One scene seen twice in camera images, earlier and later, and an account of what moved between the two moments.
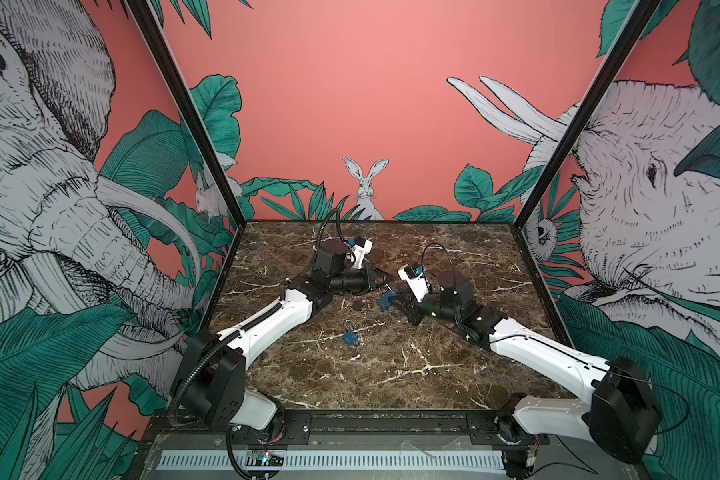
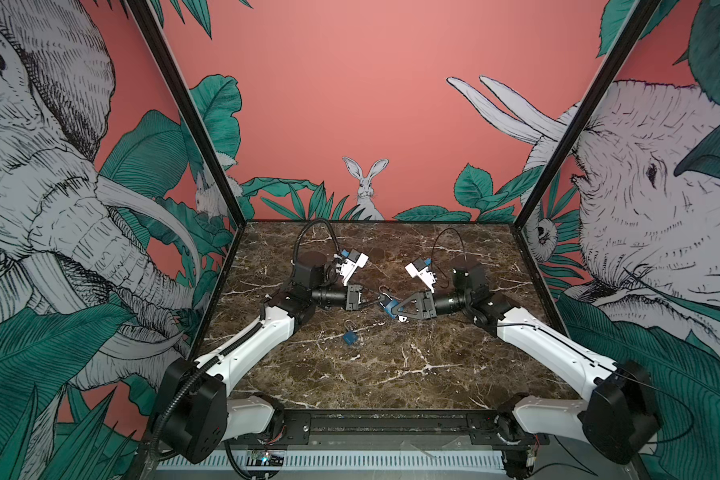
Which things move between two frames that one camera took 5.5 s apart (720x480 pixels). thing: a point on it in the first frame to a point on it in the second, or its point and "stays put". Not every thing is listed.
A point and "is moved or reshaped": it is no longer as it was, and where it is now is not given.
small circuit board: [265, 458] stays put
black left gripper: [371, 274] to [354, 297]
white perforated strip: [336, 460] stays put
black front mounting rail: [361, 429] stays put
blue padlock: [350, 337] stays put
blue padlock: [384, 301] is moved or reshaped
